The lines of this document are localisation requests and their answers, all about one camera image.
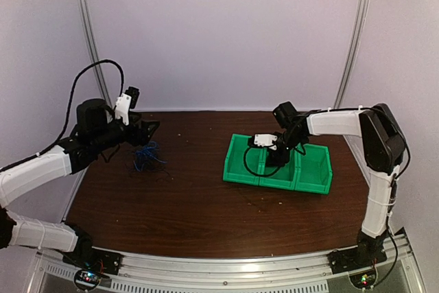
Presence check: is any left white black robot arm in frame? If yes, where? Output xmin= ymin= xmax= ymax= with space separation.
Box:
xmin=1 ymin=94 xmax=160 ymax=268

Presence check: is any round circuit board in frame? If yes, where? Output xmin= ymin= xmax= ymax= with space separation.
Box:
xmin=349 ymin=270 xmax=377 ymax=290
xmin=73 ymin=270 xmax=102 ymax=291

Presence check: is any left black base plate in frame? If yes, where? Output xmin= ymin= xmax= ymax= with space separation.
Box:
xmin=60 ymin=248 xmax=122 ymax=275

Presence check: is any right green plastic bin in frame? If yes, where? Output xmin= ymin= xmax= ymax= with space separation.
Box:
xmin=294 ymin=144 xmax=333 ymax=195

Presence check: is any aluminium frame post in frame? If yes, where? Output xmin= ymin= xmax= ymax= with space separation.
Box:
xmin=333 ymin=0 xmax=370 ymax=108
xmin=78 ymin=0 xmax=112 ymax=106

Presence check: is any left green plastic bin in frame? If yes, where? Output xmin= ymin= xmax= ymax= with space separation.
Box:
xmin=223 ymin=134 xmax=265 ymax=186

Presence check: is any right aluminium frame post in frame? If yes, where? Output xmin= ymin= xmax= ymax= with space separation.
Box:
xmin=333 ymin=0 xmax=370 ymax=108

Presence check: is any middle green plastic bin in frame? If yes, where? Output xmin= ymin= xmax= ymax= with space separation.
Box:
xmin=259 ymin=150 xmax=302 ymax=191

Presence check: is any black camera cable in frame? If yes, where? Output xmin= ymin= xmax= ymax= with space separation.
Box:
xmin=34 ymin=59 xmax=126 ymax=160
xmin=243 ymin=143 xmax=282 ymax=178

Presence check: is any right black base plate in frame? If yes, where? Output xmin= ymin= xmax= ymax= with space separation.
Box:
xmin=327 ymin=246 xmax=388 ymax=274

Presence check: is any right round circuit board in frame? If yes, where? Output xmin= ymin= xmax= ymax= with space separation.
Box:
xmin=349 ymin=270 xmax=377 ymax=290

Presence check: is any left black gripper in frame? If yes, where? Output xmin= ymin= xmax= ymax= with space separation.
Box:
xmin=92 ymin=112 xmax=160 ymax=152

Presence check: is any green plastic bin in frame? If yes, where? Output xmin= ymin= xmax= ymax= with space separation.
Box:
xmin=259 ymin=150 xmax=302 ymax=191
xmin=294 ymin=144 xmax=333 ymax=195
xmin=223 ymin=134 xmax=265 ymax=186

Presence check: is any aluminium front rail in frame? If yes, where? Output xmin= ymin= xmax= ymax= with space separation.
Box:
xmin=34 ymin=231 xmax=421 ymax=293

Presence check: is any right black camera cable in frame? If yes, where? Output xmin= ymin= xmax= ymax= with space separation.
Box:
xmin=243 ymin=143 xmax=282 ymax=178

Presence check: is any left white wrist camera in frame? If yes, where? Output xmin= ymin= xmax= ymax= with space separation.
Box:
xmin=114 ymin=86 xmax=140 ymax=126

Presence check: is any left aluminium frame post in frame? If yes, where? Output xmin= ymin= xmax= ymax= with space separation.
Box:
xmin=78 ymin=0 xmax=112 ymax=106

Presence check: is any left black camera cable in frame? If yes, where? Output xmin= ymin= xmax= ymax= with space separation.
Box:
xmin=34 ymin=59 xmax=126 ymax=160

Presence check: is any left round circuit board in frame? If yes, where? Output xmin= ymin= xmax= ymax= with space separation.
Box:
xmin=73 ymin=270 xmax=102 ymax=291

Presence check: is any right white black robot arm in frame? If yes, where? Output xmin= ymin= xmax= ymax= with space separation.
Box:
xmin=254 ymin=102 xmax=410 ymax=267

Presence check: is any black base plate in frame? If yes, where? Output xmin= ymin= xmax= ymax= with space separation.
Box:
xmin=327 ymin=246 xmax=388 ymax=274
xmin=60 ymin=248 xmax=122 ymax=275

